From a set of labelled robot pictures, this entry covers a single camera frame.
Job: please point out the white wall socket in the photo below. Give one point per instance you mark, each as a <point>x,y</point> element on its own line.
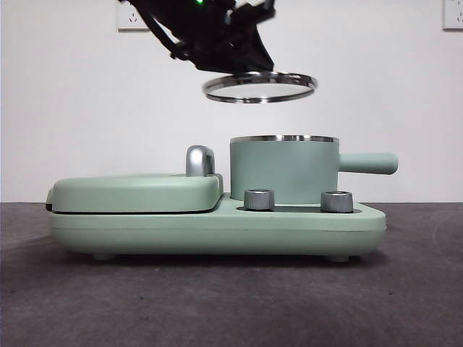
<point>126,21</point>
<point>454,14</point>

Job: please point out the silver control knob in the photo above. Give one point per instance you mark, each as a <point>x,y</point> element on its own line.
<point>259,199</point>
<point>337,201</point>

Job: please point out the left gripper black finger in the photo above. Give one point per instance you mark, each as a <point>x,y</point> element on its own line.
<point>213,61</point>
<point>255,50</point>

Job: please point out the glass pot lid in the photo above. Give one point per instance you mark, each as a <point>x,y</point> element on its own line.
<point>260,87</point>

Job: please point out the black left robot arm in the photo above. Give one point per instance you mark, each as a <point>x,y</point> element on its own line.
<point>202,21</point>

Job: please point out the green breakfast machine base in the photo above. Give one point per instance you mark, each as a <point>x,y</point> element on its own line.
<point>217,227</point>

